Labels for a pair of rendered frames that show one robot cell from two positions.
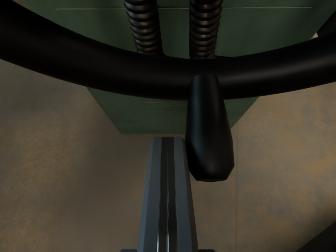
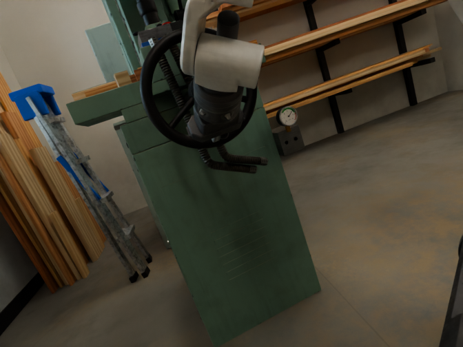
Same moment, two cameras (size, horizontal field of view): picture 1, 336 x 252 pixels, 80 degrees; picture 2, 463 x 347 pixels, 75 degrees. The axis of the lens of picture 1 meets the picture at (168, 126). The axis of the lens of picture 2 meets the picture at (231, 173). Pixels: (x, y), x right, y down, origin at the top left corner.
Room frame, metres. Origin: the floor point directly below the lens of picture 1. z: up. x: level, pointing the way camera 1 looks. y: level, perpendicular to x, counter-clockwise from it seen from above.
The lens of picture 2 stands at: (-0.67, 0.17, 0.76)
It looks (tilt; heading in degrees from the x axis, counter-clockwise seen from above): 12 degrees down; 346
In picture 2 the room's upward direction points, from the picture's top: 20 degrees counter-clockwise
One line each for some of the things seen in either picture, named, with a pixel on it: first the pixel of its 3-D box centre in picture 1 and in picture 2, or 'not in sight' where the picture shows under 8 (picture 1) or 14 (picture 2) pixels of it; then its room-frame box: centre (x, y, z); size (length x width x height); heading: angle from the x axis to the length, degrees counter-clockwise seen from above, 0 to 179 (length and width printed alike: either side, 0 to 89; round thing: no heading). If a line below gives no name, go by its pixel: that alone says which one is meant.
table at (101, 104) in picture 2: not in sight; (172, 84); (0.31, 0.00, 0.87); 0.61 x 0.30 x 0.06; 89
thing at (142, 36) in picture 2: not in sight; (161, 36); (0.22, 0.00, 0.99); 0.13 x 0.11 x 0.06; 89
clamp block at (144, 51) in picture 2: not in sight; (169, 63); (0.22, 0.00, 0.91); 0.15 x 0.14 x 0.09; 89
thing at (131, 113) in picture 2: not in sight; (184, 98); (0.36, -0.03, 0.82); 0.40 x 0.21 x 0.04; 89
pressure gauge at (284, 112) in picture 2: not in sight; (286, 119); (0.20, -0.28, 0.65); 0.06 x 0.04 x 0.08; 89
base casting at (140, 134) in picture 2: not in sight; (183, 120); (0.54, -0.03, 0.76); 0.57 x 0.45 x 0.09; 179
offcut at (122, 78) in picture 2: not in sight; (122, 80); (0.28, 0.14, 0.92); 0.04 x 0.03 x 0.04; 96
